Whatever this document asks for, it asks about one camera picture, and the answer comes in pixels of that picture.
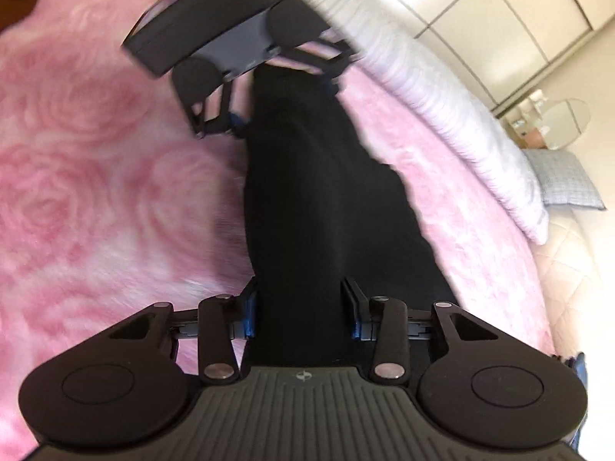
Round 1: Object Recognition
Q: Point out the white quilted mattress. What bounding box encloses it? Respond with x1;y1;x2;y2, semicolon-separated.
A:
529;206;615;361

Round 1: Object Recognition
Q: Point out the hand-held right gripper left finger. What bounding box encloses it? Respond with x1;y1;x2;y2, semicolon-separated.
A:
103;276;260;386

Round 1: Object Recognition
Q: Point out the black garment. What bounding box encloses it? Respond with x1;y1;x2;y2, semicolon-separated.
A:
240;62;457;370

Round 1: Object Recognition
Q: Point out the white dressing table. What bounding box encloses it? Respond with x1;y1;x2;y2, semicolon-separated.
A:
497;90;551;151

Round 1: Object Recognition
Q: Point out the white striped duvet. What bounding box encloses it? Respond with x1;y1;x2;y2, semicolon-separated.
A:
259;0;551;245

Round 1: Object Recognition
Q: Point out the white wardrobe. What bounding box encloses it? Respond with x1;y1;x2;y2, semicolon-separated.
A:
327;0;606;111

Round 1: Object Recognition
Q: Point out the oval mirror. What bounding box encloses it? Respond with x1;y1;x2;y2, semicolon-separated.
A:
538;98;591;151

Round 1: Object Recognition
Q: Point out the pink rose blanket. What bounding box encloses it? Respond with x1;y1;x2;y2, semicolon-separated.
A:
0;0;558;461

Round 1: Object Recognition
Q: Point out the blue checked pillow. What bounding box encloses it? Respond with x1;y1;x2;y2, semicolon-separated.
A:
521;148;607;211

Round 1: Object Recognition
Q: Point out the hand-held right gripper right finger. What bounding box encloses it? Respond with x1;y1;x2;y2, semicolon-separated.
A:
340;276;503;386

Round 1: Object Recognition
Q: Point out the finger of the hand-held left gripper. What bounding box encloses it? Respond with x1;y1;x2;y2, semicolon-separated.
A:
189;79;251;140
276;33;363;88

